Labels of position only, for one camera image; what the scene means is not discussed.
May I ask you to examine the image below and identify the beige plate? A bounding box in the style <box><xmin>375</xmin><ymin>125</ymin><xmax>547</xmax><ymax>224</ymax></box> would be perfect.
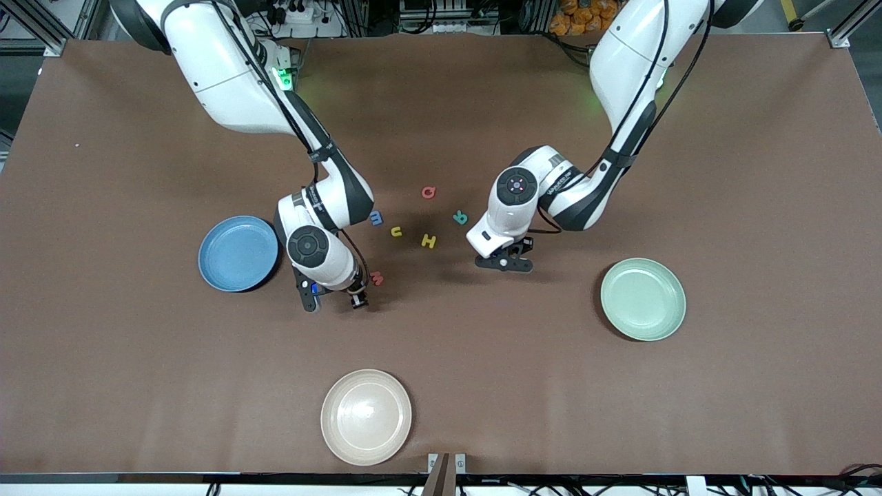
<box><xmin>320</xmin><ymin>369</ymin><xmax>413</xmax><ymax>466</ymax></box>

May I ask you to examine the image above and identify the blue plate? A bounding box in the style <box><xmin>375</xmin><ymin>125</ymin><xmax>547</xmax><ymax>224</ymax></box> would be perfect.
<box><xmin>198</xmin><ymin>216</ymin><xmax>280</xmax><ymax>293</ymax></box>

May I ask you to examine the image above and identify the light green plate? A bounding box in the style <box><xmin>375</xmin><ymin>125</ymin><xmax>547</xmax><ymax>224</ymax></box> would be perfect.
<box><xmin>600</xmin><ymin>258</ymin><xmax>687</xmax><ymax>342</ymax></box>

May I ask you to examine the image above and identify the brown wedge bar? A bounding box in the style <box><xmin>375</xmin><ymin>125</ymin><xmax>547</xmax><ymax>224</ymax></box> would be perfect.
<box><xmin>422</xmin><ymin>453</ymin><xmax>457</xmax><ymax>496</ymax></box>

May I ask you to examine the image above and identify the orange objects pile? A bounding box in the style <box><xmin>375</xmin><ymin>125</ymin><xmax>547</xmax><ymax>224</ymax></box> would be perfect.
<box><xmin>549</xmin><ymin>0</ymin><xmax>621</xmax><ymax>37</ymax></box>

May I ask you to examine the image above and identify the white power strip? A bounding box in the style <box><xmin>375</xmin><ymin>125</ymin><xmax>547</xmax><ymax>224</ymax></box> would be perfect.
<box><xmin>265</xmin><ymin>0</ymin><xmax>315</xmax><ymax>25</ymax></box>

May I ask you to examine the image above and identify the small metal table bracket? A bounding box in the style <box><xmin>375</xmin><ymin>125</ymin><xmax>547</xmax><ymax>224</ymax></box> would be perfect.
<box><xmin>427</xmin><ymin>453</ymin><xmax>467</xmax><ymax>475</ymax></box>

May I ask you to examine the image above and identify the aluminium frame post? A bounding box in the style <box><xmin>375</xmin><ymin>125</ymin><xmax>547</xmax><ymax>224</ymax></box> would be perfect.
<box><xmin>827</xmin><ymin>0</ymin><xmax>882</xmax><ymax>49</ymax></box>
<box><xmin>0</xmin><ymin>0</ymin><xmax>70</xmax><ymax>57</ymax></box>

